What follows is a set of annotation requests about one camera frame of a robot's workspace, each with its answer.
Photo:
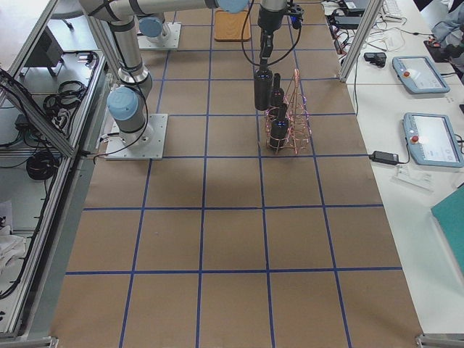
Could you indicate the dark wine bottle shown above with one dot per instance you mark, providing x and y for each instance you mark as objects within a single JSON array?
[
  {"x": 277, "y": 94},
  {"x": 263, "y": 82},
  {"x": 279, "y": 128}
]

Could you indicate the black power adapter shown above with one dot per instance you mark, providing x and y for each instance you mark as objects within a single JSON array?
[{"x": 384, "y": 157}]

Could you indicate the copper wire bottle basket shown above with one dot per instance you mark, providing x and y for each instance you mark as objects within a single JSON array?
[{"x": 299, "y": 131}]

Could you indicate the teach pendant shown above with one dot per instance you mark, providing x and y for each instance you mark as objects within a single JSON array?
[
  {"x": 431, "y": 140},
  {"x": 418, "y": 74}
]

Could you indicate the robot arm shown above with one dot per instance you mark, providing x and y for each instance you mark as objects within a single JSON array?
[
  {"x": 126, "y": 103},
  {"x": 154, "y": 29}
]

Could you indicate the clear acrylic holder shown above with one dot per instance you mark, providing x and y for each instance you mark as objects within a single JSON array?
[{"x": 404, "y": 175}]

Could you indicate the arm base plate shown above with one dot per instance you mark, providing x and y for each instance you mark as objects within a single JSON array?
[
  {"x": 148, "y": 143},
  {"x": 167, "y": 40}
]

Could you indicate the far teach pendant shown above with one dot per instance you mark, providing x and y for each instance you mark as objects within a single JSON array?
[{"x": 418, "y": 74}]

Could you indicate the teal board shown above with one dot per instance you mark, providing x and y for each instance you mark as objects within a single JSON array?
[{"x": 449, "y": 214}]

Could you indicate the wooden tray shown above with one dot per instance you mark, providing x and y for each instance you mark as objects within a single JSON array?
[{"x": 231, "y": 27}]

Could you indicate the near teach pendant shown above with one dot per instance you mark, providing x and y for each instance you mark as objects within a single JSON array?
[{"x": 431, "y": 140}]

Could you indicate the aluminium frame post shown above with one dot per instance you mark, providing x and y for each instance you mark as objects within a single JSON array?
[{"x": 366, "y": 23}]

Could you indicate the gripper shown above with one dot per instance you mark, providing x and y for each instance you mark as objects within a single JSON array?
[{"x": 269, "y": 18}]

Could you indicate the black handheld device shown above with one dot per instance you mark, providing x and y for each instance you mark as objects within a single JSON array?
[{"x": 375, "y": 58}]

